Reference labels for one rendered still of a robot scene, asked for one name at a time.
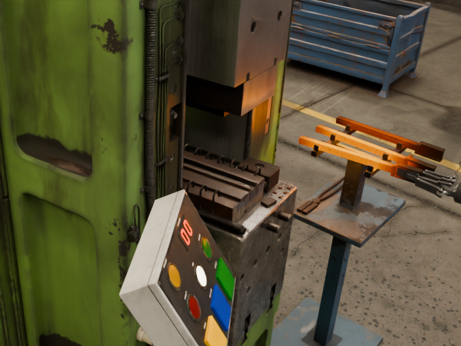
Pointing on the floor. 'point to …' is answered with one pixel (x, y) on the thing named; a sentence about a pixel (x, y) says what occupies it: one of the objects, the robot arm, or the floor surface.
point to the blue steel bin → (359, 37)
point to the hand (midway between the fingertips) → (408, 173)
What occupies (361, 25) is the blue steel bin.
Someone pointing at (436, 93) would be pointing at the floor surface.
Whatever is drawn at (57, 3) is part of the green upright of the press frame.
